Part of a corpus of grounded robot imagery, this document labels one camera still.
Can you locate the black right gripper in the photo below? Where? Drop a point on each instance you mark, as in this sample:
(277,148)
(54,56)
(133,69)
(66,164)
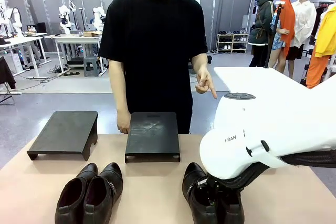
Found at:
(214,191)

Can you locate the person's right forearm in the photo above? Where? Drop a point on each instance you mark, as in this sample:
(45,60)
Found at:
(120,90)

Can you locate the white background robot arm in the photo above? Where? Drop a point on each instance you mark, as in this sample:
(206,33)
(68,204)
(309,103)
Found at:
(65,16)
(13,20)
(98,18)

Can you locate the person's left forearm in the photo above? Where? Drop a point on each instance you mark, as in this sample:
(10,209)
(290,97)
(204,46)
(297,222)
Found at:
(199,60)

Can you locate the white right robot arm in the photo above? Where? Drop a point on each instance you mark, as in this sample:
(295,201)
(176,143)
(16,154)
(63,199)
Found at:
(275,119)

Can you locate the black scratched shoe stand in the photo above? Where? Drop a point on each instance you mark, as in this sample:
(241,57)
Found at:
(152,134)

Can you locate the person in black t-shirt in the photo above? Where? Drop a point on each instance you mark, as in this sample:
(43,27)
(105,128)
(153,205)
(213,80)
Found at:
(155,51)

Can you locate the black matte shoe stand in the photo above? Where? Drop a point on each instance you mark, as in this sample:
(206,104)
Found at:
(64,132)

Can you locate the person in white shirt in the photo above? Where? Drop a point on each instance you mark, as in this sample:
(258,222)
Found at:
(304,22)

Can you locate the person's left hand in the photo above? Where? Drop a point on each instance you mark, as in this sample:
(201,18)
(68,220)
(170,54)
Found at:
(205,80)

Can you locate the person's right hand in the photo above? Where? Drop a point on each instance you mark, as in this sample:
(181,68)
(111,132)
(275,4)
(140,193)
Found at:
(124,125)

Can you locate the black leather shoe with buckle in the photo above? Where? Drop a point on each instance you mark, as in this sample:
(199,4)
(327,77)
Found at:
(195,197)

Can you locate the black plain leather shoe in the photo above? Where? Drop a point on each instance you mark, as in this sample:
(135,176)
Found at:
(72,195)

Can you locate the wooden shoe rack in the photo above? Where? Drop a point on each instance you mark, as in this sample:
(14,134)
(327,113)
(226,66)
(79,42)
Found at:
(232,43)

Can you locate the orange trousers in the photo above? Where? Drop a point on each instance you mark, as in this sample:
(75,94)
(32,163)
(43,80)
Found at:
(316,72)

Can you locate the black tripod pole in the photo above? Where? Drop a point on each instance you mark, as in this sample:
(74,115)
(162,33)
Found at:
(273,35)

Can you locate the mannequin in dark green jacket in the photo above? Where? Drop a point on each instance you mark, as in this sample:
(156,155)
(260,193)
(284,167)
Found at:
(262,24)

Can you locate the grey plastic stool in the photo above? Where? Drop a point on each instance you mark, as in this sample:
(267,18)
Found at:
(91,66)

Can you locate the mannequin with orange scarf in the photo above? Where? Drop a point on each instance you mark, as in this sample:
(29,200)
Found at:
(284,24)

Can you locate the yellow hanging garment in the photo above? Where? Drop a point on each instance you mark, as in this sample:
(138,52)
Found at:
(326,32)

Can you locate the brown cardboard box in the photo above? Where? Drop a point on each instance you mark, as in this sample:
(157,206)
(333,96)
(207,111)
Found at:
(92,34)

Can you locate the white desk with cardboard box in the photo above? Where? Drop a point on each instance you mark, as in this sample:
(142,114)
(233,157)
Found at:
(76,39)

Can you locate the white power strip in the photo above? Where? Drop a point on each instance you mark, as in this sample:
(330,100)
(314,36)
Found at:
(38,77)

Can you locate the black jacket on chair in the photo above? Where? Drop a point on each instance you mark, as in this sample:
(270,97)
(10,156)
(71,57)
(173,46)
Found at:
(5,73)

